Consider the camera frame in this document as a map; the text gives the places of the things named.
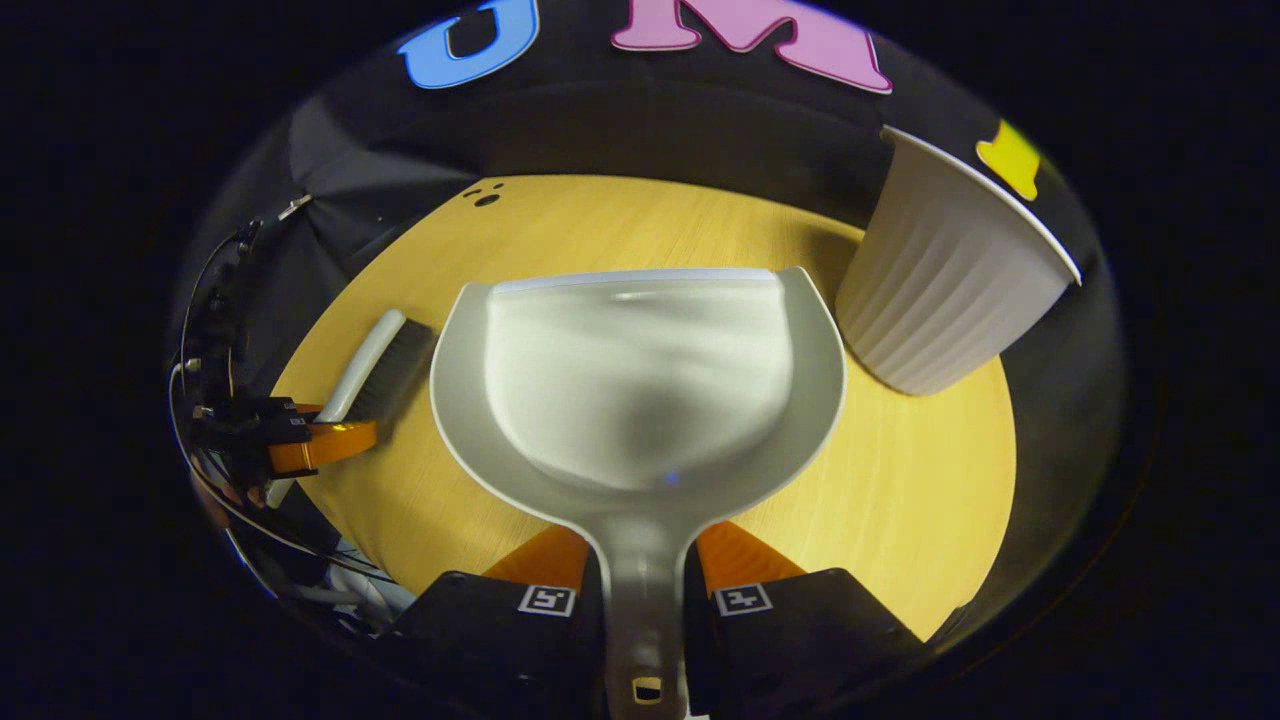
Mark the wooden desktop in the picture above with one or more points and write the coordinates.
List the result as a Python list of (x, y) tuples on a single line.
[(900, 480)]

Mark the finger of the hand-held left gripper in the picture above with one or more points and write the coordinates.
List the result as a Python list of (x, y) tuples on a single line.
[(320, 445)]

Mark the grey dustpan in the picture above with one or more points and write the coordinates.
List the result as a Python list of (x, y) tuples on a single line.
[(640, 380)]

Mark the white cloth clip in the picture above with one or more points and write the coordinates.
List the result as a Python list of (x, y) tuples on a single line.
[(293, 207)]

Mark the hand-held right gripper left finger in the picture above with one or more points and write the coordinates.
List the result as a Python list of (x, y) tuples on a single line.
[(500, 640)]

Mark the small white broom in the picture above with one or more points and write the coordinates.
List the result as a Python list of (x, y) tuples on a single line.
[(390, 370)]

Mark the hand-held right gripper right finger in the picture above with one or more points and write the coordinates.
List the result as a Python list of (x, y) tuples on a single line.
[(790, 640)]

